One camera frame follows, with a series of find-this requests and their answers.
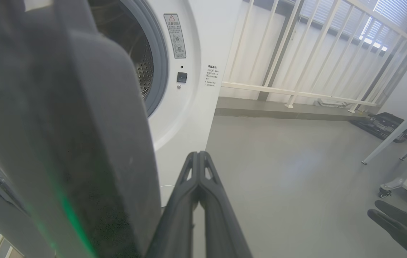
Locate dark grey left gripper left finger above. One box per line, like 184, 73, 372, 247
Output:
146, 151, 200, 258

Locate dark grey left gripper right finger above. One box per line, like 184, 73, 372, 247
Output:
198, 151, 253, 258

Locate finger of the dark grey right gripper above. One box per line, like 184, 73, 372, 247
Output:
367, 209, 407, 258
375, 200, 407, 233

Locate round black glass washer door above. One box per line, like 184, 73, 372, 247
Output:
0, 0, 162, 258

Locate white front-load washing machine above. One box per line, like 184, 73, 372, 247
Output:
24, 0, 243, 208

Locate white wheeled stand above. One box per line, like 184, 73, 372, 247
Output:
379, 142, 407, 199

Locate white table leg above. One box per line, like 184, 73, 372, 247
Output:
361, 93, 407, 165

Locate black flat floor device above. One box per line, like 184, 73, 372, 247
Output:
350, 112, 407, 143

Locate small printed text sticker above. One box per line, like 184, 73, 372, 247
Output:
205, 65, 220, 88

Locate white metal railing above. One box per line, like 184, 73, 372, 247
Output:
221, 0, 407, 114

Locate grey warning sticker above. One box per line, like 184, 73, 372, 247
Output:
163, 14, 187, 59

